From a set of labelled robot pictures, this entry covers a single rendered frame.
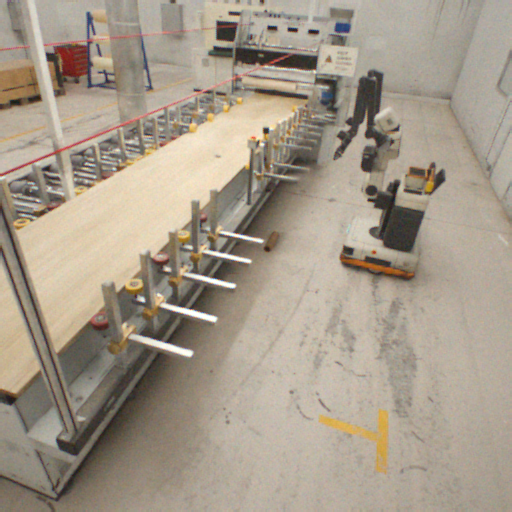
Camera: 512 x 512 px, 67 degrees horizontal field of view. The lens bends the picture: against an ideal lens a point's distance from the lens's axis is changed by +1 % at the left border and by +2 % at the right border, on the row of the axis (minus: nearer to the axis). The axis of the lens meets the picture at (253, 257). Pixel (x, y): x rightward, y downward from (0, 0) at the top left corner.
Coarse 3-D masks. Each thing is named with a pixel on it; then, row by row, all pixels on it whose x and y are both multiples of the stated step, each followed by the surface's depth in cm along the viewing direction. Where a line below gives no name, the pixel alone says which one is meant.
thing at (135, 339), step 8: (136, 336) 159; (136, 344) 159; (144, 344) 157; (152, 344) 156; (160, 344) 157; (168, 344) 157; (168, 352) 155; (176, 352) 154; (184, 352) 154; (192, 352) 154; (184, 360) 154
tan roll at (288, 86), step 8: (240, 80) 559; (248, 80) 551; (256, 80) 548; (264, 80) 546; (272, 80) 544; (280, 80) 543; (264, 88) 554; (272, 88) 547; (280, 88) 544; (288, 88) 540; (296, 88) 543; (304, 88) 538; (312, 88) 535
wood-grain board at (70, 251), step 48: (192, 144) 353; (240, 144) 362; (96, 192) 258; (144, 192) 263; (192, 192) 268; (48, 240) 206; (96, 240) 209; (144, 240) 212; (0, 288) 172; (48, 288) 174; (96, 288) 176; (0, 336) 149; (0, 384) 131
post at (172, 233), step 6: (174, 228) 182; (168, 234) 183; (174, 234) 181; (174, 240) 183; (174, 246) 185; (174, 252) 187; (174, 258) 189; (174, 264) 192; (174, 270) 194; (174, 276) 196; (174, 288) 201; (180, 288) 203; (174, 294) 203
